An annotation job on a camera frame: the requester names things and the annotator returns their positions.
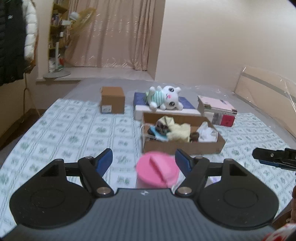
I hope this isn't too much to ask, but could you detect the yellow fluffy towel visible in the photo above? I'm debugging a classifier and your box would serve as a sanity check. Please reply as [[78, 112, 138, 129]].
[[158, 116, 191, 143]]

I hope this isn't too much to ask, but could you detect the blue surgical face mask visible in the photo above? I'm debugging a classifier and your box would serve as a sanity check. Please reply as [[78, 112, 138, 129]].
[[147, 126, 169, 142]]

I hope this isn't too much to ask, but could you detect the white plush bunny toy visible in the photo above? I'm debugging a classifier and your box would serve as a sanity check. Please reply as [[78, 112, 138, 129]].
[[145, 85, 183, 111]]

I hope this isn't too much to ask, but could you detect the brown hair scrunchie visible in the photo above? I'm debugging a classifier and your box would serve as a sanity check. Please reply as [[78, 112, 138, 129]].
[[189, 132, 200, 142]]

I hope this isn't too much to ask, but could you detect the white puffer jacket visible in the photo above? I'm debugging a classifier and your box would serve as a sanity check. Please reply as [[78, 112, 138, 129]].
[[22, 0, 38, 73]]

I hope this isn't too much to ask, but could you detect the standing fan with cover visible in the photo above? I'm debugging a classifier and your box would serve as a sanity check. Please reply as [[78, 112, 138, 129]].
[[43, 8, 96, 79]]

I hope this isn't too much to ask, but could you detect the green patterned bed sheet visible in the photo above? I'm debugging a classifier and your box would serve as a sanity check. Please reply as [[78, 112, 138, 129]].
[[1, 99, 295, 235]]

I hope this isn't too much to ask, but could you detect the wooden headboard in plastic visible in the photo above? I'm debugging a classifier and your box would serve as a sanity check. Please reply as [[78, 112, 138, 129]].
[[234, 66, 295, 136]]

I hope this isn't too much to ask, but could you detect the pink lidded tumbler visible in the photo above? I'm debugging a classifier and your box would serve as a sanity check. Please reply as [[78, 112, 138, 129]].
[[135, 151, 180, 188]]

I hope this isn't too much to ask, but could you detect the black hanging jacket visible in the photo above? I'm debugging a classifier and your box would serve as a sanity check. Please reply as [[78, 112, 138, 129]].
[[1, 1, 26, 85]]

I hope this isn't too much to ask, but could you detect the white fluffy sock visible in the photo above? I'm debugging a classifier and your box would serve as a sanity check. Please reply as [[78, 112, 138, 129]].
[[197, 121, 218, 143]]

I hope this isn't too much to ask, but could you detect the wooden bookshelf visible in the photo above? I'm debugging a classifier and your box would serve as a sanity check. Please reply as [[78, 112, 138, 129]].
[[48, 1, 69, 72]]

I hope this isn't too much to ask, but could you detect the blue white flat box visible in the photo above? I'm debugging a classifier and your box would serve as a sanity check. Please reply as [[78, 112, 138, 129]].
[[133, 92, 201, 121]]

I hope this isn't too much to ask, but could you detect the open brown cardboard tray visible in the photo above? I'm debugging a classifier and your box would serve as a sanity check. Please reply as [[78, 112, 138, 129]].
[[141, 113, 226, 155]]

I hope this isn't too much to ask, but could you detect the stack of books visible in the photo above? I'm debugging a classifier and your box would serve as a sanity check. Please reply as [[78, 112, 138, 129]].
[[197, 95, 237, 127]]

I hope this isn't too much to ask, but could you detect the beige curtain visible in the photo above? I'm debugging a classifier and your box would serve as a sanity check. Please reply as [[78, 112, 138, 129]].
[[65, 1, 166, 71]]

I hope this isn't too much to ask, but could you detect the small brown cardboard box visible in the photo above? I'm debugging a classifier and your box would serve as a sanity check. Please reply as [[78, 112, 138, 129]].
[[100, 86, 125, 114]]

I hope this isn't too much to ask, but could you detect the tissue box with purple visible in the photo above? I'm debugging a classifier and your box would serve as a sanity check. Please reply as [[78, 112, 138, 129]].
[[205, 176, 221, 187]]

